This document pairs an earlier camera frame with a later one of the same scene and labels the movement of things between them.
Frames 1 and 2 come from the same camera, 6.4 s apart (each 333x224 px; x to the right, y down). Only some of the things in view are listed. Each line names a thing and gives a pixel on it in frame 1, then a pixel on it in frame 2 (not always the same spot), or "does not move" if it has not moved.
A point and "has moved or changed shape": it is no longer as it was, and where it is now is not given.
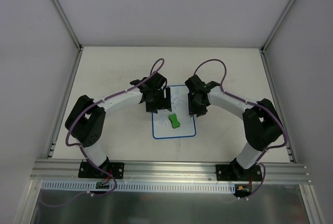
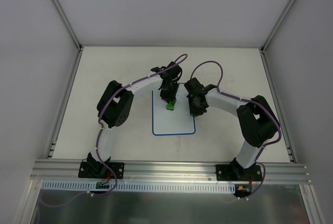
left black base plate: (87, 170) does not move
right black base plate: (238, 173) does not move
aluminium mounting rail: (167, 171) does not move
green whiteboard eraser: (174, 120) has moved or changed shape
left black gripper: (158, 104) to (169, 97)
